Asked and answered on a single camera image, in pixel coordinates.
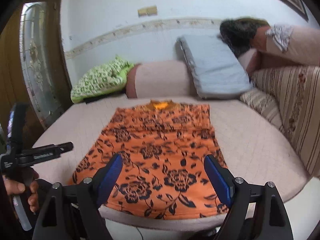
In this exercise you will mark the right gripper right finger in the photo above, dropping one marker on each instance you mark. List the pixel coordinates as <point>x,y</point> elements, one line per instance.
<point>254,211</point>

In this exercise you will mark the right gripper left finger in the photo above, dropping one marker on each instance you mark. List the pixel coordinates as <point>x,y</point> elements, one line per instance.
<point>72,212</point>

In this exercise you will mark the orange black floral blouse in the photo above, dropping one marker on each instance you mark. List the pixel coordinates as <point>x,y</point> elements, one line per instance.
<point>163,146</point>

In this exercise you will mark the person's left hand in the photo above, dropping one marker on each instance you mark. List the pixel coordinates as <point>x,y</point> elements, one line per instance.
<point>18,188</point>

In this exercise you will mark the pink quilted mattress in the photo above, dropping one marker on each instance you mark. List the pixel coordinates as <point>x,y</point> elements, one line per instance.
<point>252,149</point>

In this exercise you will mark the wooden door with glass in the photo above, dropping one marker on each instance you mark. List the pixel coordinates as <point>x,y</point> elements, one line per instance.
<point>33,66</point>

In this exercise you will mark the striped floral beige cushion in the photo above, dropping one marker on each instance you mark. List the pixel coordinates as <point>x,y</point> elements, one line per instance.
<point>288,98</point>

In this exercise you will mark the green patterned folded blanket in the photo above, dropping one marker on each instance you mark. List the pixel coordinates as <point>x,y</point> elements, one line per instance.
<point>102,80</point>

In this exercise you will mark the light blue pillow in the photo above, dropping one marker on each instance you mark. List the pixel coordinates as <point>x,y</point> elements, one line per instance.
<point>216,72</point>

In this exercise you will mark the pink brown bolster pillow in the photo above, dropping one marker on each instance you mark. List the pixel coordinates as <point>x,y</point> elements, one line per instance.
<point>159,79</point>

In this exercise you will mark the beige wall switch plate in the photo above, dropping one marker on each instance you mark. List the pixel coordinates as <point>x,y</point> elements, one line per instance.
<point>147,11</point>

